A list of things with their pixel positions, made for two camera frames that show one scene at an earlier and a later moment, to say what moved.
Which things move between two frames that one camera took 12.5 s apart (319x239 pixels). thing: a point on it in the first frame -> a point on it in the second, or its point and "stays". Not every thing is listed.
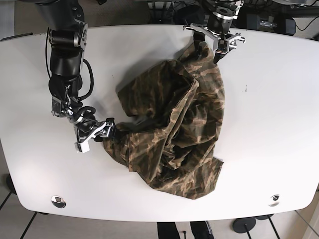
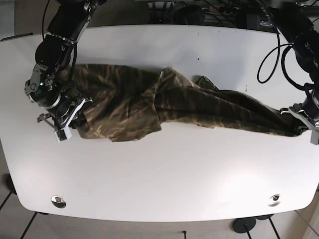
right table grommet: (274, 200) stays
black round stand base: (243, 225) stays
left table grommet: (58, 201) stays
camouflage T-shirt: (184, 99) -> (122, 103)
